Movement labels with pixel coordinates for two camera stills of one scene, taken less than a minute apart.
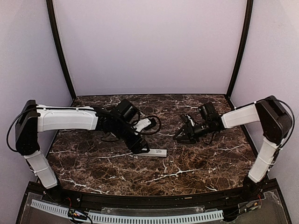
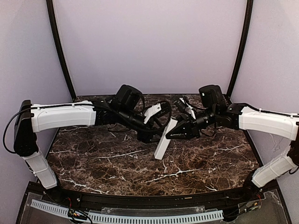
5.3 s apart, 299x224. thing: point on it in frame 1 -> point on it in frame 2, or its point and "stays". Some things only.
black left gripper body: x=138 y=146 -> x=147 y=130
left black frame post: x=50 y=7 stays
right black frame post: x=249 y=12 stays
